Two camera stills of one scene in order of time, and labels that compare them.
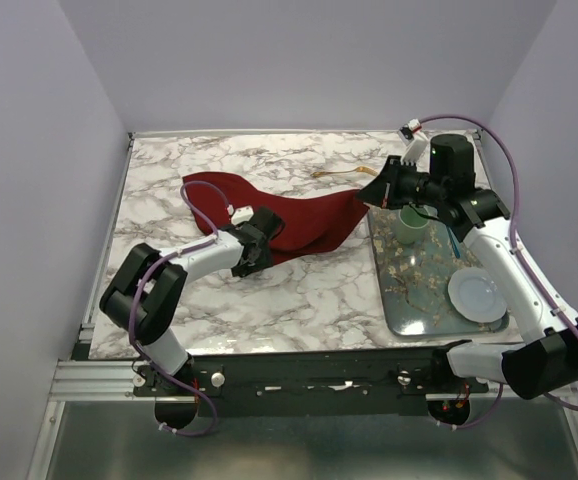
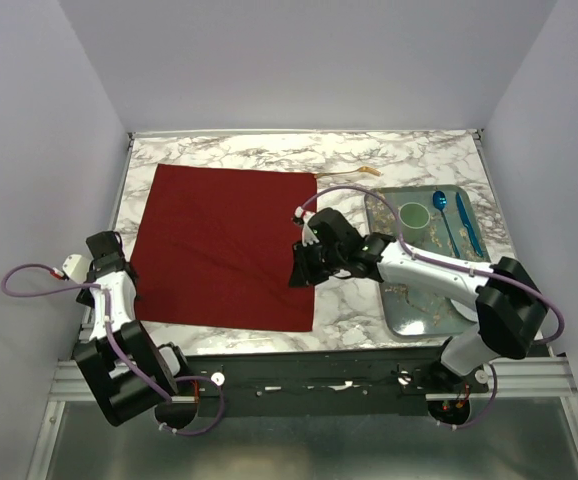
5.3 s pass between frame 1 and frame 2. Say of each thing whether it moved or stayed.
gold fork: stayed
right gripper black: moved
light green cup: stayed
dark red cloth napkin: moved
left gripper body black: moved
